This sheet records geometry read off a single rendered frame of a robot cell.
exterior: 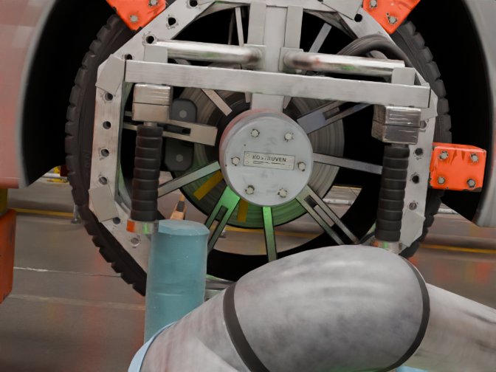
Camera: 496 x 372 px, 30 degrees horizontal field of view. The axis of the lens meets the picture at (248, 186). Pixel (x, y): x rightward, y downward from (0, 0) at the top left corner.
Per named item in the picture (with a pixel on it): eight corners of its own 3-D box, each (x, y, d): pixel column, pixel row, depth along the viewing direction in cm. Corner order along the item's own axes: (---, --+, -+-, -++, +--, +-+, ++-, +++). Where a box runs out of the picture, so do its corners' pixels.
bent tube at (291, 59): (387, 82, 147) (394, 15, 146) (413, 86, 128) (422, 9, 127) (277, 72, 146) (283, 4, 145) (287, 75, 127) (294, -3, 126)
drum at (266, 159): (298, 193, 155) (307, 109, 153) (312, 215, 134) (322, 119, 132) (215, 187, 155) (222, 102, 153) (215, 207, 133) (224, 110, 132)
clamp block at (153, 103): (171, 119, 133) (174, 82, 132) (168, 124, 124) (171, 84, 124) (136, 116, 133) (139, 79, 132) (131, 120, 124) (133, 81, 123)
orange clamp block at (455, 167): (417, 181, 157) (469, 186, 157) (427, 188, 149) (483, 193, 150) (421, 140, 156) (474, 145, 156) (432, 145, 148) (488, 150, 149)
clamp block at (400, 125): (404, 139, 135) (408, 102, 134) (418, 145, 126) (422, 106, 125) (370, 136, 135) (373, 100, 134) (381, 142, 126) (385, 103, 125)
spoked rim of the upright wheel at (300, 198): (301, 307, 184) (431, 85, 179) (314, 343, 161) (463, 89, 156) (76, 184, 179) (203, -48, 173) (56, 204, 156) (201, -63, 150)
